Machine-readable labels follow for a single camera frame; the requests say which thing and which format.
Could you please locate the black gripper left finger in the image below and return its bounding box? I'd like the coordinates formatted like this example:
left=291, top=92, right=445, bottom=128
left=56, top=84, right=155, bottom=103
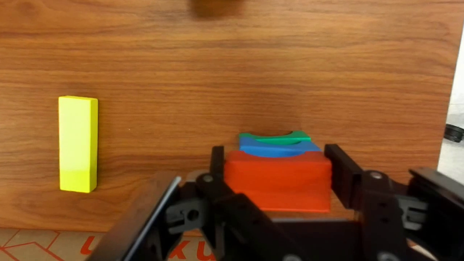
left=88, top=145, right=302, bottom=261

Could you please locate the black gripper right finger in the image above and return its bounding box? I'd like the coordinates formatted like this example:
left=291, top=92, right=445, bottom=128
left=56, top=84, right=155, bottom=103
left=323, top=142, right=464, bottom=261

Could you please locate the orange arch block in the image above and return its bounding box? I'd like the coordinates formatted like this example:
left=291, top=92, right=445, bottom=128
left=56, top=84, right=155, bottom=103
left=223, top=150, right=333, bottom=215

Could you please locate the green arch block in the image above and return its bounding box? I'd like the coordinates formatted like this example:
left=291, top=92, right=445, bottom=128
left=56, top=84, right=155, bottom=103
left=238, top=129, right=313, bottom=145

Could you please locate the blue arch block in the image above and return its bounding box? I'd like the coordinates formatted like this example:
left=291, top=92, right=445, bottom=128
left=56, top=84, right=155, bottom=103
left=238, top=134, right=323, bottom=160

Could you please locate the long yellow block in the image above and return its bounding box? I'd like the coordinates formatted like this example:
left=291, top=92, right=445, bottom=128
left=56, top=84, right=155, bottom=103
left=56, top=95, right=100, bottom=195

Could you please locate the large cardboard box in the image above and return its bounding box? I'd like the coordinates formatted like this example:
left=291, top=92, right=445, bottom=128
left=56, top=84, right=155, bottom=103
left=0, top=226, right=219, bottom=261

